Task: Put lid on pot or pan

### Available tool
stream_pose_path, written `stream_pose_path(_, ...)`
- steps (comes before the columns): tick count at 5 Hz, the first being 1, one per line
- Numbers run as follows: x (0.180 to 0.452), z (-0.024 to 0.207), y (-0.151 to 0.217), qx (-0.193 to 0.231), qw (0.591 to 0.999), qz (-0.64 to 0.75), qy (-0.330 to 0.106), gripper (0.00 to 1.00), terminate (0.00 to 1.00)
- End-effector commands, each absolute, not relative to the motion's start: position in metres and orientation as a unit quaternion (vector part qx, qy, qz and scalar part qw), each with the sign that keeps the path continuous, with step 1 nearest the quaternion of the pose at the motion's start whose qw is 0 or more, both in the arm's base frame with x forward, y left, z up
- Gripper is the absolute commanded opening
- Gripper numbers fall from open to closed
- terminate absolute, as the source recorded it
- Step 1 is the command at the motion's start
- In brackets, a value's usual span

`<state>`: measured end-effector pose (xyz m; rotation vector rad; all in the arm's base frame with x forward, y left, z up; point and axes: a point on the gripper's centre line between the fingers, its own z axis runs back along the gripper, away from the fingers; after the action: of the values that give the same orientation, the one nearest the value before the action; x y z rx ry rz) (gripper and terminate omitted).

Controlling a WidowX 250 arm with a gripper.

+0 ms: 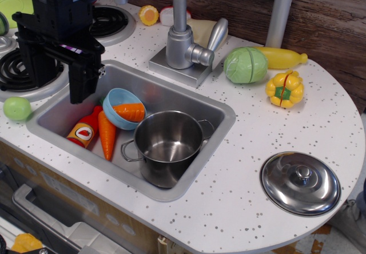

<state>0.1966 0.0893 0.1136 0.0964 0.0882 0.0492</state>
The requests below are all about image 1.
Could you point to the silver oven door handle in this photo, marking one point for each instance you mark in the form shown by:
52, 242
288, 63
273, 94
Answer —
77, 235

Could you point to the yellow toy on floor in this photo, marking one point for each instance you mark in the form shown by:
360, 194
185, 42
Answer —
26, 242

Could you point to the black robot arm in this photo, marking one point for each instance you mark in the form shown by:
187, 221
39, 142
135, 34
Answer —
62, 5

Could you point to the green toy apple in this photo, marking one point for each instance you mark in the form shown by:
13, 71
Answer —
17, 108

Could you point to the yellow toy bell pepper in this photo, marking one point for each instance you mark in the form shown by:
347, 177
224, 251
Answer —
285, 89

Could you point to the yellow toy lemon half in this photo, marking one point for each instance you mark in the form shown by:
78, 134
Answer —
148, 15

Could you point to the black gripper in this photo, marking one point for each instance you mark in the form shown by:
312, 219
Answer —
49, 36

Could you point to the light blue toy bowl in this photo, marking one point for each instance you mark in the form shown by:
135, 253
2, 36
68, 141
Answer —
119, 96

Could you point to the light green toy plate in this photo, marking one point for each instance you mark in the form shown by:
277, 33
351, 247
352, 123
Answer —
9, 7

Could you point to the silver stove knob lower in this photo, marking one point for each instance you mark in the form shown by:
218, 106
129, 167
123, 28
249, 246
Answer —
7, 44

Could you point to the silver toy faucet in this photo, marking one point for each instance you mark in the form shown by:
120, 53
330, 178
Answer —
182, 59

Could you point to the red toy ketchup bottle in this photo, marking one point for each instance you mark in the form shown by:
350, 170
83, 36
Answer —
85, 129

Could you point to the orange toy carrot in bowl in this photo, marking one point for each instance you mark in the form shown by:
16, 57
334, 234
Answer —
131, 112

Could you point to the stainless steel pot lid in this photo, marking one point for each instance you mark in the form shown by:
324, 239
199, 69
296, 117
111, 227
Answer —
300, 184

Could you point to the green toy cabbage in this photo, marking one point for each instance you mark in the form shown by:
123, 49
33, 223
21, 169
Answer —
245, 65

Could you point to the cream toy cheese wedge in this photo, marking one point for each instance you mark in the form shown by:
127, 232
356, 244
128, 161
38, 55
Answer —
201, 30

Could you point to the red white toy radish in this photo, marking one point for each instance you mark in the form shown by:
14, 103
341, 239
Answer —
167, 16

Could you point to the long orange toy carrot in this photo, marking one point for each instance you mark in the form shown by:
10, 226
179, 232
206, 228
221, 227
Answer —
107, 132

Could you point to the back right black stove burner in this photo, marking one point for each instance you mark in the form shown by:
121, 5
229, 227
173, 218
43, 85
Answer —
111, 25

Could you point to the dark green toy piece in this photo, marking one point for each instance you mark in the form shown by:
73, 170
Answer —
4, 25

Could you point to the black stove burner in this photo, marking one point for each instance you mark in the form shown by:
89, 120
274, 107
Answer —
111, 25
16, 82

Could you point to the right silver support post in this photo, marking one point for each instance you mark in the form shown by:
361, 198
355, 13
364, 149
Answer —
278, 23

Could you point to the front black stove burner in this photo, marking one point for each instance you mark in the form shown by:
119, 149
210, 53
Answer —
16, 82

